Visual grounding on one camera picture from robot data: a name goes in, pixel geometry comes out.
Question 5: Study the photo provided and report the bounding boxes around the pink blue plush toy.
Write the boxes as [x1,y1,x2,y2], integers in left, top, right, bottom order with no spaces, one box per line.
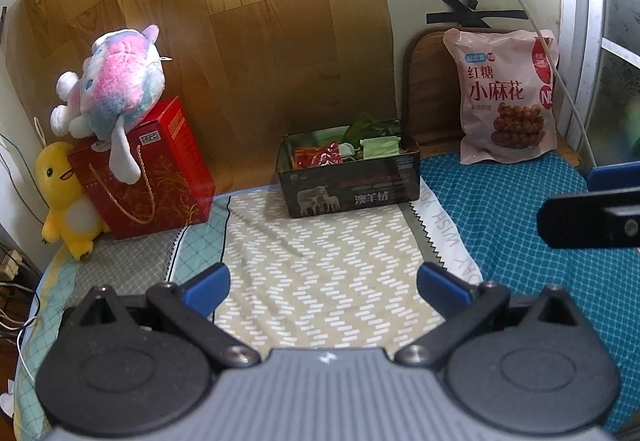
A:
[49,24,168,185]

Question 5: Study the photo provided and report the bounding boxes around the wood-grain wall panel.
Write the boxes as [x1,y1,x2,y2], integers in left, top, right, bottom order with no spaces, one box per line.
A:
[4,0,401,194]

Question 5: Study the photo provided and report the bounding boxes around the grey cloth zigzag edge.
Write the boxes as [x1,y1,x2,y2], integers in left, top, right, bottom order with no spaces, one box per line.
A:
[62,228,183,312]

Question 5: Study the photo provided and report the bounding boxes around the red snack packet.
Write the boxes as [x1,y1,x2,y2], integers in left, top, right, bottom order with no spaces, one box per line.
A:
[294,141,346,170]

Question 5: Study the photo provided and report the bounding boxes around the white lettered cloth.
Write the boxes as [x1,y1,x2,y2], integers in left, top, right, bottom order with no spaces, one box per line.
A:
[405,176,485,284]

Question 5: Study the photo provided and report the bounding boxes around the teal checked bed sheet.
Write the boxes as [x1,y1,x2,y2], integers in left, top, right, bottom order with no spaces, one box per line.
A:
[15,191,231,441]

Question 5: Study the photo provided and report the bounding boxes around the white power cable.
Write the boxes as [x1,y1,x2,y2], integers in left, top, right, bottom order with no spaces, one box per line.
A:
[475,0,598,169]

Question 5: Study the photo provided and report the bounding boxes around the dark tin box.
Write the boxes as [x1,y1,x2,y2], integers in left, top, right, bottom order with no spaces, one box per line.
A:
[277,121,422,220]

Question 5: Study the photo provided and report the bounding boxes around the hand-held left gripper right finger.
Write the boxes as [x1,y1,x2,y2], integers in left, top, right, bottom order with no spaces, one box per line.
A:
[395,262,583,369]

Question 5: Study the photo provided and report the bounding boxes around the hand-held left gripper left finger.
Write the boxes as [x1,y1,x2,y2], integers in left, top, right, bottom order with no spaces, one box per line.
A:
[65,263,261,369]

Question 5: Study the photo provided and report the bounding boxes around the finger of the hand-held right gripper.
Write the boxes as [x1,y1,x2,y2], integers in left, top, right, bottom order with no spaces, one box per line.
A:
[537,165,640,249]

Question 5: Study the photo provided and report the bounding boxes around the beige floor socket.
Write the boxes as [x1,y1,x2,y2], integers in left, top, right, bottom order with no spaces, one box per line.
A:
[0,248,23,282]

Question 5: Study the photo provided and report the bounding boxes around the red gift box gold print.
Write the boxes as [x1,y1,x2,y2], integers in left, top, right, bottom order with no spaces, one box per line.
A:
[67,96,217,240]

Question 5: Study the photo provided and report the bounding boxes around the pink snack bag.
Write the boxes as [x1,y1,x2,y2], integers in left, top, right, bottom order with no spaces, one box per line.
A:
[442,28,558,165]

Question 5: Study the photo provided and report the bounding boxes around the yellow plush duck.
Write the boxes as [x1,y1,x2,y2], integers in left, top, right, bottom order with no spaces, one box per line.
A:
[34,141,111,262]

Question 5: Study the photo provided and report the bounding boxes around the blue checked cloth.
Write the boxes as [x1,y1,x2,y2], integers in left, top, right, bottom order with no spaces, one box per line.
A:
[400,151,640,422]

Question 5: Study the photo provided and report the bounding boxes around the light green snack packet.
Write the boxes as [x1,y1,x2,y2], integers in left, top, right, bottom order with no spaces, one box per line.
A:
[359,135,401,159]

